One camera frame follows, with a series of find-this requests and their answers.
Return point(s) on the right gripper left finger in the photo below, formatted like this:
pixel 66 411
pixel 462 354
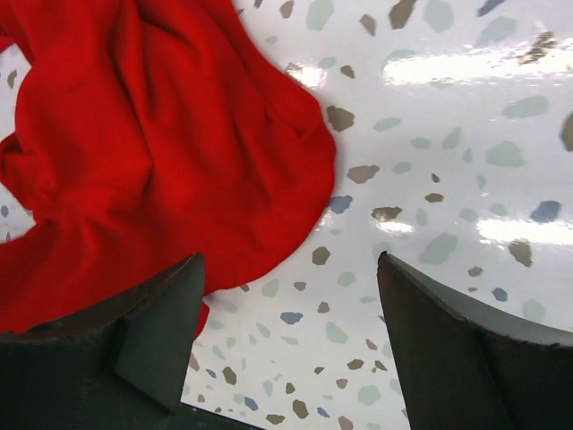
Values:
pixel 118 364

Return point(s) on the red t-shirt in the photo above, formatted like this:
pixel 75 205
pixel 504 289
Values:
pixel 146 132

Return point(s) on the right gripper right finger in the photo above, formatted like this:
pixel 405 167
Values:
pixel 463 364

